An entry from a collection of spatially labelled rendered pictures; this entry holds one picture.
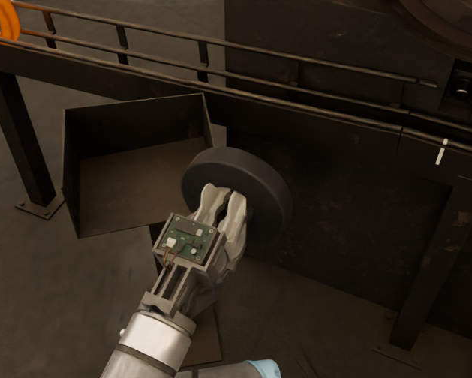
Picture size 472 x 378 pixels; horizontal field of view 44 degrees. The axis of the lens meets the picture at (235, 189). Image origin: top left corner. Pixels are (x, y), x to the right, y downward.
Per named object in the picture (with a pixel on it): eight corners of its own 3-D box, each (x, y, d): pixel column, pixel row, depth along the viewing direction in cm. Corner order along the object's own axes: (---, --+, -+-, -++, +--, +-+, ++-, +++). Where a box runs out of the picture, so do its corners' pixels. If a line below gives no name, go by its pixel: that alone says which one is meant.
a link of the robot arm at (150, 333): (183, 376, 68) (124, 350, 71) (199, 340, 70) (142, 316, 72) (168, 364, 62) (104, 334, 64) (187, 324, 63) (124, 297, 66)
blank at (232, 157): (181, 136, 77) (169, 151, 75) (290, 157, 71) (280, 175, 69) (201, 217, 88) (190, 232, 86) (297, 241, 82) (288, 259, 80)
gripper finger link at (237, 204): (256, 167, 72) (226, 231, 68) (261, 190, 77) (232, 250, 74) (233, 160, 73) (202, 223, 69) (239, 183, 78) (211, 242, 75)
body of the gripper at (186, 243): (229, 226, 67) (184, 323, 62) (239, 254, 74) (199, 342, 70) (171, 206, 69) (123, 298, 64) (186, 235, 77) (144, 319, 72)
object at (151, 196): (120, 308, 161) (62, 107, 107) (214, 293, 164) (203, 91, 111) (124, 377, 147) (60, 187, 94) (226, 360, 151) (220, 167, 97)
